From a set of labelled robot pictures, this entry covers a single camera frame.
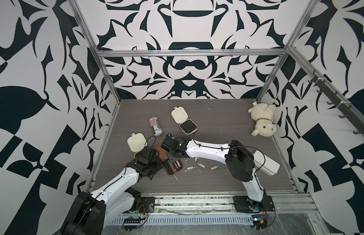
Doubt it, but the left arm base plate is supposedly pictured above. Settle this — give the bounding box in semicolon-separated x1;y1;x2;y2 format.
130;197;156;213

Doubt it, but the cream nail kit case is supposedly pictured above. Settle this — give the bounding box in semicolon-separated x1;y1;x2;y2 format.
127;133;147;153
171;106;198;136

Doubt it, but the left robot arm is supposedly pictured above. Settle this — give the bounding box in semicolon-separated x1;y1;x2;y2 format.
60;146;163;235

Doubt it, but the white teddy bear plush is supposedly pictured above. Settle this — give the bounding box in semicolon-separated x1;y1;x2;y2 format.
248;103;277;137

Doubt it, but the white box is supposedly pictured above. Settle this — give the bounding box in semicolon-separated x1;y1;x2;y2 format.
253;150;280;176

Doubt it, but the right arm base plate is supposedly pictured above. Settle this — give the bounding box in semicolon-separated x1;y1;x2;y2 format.
233;194;275;214

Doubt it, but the wall hook rail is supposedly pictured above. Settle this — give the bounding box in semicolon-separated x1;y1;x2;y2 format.
307;70;364;135

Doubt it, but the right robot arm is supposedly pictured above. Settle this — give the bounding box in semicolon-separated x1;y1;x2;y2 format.
161;134;265;204

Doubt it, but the small cream clipper left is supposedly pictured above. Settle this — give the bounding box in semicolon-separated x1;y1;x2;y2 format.
185;165;196;172

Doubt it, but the crushed flag print can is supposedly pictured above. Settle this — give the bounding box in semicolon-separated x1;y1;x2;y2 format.
149;117;163;137

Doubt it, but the brown nail kit case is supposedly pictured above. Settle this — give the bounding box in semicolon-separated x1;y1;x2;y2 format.
155;140;184;177

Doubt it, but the right circuit board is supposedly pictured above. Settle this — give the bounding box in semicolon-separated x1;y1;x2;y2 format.
251;214;268;230

